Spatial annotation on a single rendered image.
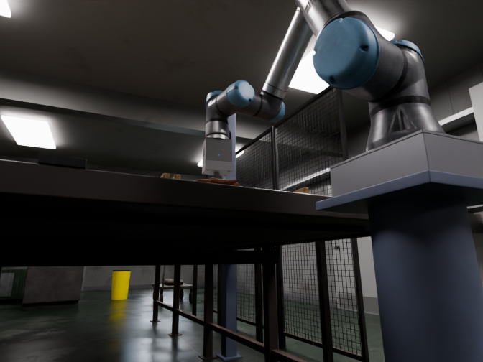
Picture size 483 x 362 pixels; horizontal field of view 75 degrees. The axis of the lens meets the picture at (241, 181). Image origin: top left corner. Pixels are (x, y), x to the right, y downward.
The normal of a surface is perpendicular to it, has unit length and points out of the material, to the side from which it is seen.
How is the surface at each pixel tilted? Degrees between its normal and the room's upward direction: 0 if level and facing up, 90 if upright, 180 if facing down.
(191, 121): 90
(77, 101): 90
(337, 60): 98
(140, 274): 90
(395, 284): 90
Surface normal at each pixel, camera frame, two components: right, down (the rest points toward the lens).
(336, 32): -0.77, -0.01
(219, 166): 0.27, -0.25
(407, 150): -0.91, -0.10
